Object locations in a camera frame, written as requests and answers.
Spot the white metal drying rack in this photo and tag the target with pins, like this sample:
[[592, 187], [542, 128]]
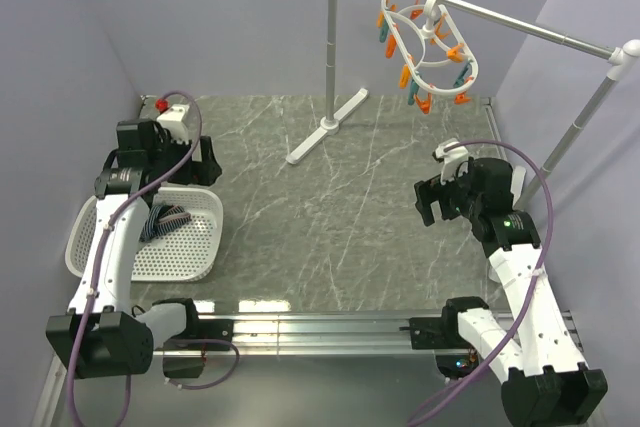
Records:
[[621, 60]]

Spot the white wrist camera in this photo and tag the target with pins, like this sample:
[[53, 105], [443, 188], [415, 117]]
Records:
[[452, 158], [173, 118]]

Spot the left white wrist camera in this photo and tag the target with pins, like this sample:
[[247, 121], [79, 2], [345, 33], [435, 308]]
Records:
[[173, 118]]

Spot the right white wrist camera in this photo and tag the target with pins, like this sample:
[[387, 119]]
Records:
[[452, 158]]

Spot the white oval clip hanger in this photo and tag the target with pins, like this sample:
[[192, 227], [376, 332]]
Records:
[[427, 38]]

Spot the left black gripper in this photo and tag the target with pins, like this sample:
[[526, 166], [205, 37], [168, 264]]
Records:
[[207, 169]]

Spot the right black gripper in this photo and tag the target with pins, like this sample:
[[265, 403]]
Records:
[[431, 190]]

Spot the aluminium mounting rail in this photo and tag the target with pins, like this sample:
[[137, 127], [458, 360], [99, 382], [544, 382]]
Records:
[[342, 333]]

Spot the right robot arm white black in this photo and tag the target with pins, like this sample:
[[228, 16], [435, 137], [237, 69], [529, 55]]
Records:
[[544, 377]]

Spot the white perforated laundry basket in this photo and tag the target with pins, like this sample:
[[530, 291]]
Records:
[[184, 255]]

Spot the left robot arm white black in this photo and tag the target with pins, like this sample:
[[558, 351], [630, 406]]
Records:
[[98, 336]]

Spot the navy striped underwear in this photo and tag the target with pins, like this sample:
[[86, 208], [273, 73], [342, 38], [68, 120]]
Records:
[[162, 220]]

